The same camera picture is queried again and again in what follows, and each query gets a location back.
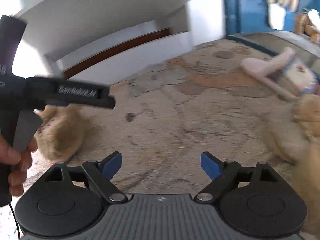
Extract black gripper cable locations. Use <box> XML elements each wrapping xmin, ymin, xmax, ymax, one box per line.
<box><xmin>9</xmin><ymin>202</ymin><xmax>22</xmax><ymax>240</ymax></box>

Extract blue door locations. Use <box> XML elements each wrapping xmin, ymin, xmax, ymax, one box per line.
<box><xmin>222</xmin><ymin>0</ymin><xmax>320</xmax><ymax>35</ymax></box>

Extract pink blue striped slipper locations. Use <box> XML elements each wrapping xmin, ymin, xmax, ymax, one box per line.
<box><xmin>241</xmin><ymin>47</ymin><xmax>319</xmax><ymax>98</ymax></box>

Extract wooden stool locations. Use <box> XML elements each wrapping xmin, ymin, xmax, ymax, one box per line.
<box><xmin>304</xmin><ymin>20</ymin><xmax>320</xmax><ymax>42</ymax></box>

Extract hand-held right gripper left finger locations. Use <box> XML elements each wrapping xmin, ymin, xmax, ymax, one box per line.
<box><xmin>44</xmin><ymin>151</ymin><xmax>127</xmax><ymax>204</ymax></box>

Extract white shoe cabinet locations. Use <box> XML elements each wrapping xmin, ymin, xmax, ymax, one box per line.
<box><xmin>15</xmin><ymin>0</ymin><xmax>227</xmax><ymax>80</ymax></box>

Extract printed floor mat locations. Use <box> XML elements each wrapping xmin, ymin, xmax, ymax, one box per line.
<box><xmin>24</xmin><ymin>36</ymin><xmax>320</xmax><ymax>198</ymax></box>

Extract cardboard box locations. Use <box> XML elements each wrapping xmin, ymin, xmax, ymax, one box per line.
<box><xmin>295</xmin><ymin>12</ymin><xmax>310</xmax><ymax>34</ymax></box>

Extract cream fleece bow slipper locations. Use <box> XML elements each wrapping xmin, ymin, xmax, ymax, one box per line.
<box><xmin>266</xmin><ymin>94</ymin><xmax>320</xmax><ymax>165</ymax></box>

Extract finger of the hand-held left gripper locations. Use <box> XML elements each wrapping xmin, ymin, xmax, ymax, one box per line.
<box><xmin>25</xmin><ymin>76</ymin><xmax>116</xmax><ymax>111</ymax></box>

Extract person's left hand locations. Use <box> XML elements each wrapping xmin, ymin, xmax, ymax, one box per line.
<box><xmin>0</xmin><ymin>132</ymin><xmax>38</xmax><ymax>197</ymax></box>

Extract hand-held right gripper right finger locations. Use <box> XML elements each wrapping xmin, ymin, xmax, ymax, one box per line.
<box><xmin>195</xmin><ymin>151</ymin><xmax>279</xmax><ymax>204</ymax></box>

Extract white hanging cloth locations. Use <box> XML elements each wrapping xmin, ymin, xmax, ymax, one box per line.
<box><xmin>269</xmin><ymin>4</ymin><xmax>287</xmax><ymax>28</ymax></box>

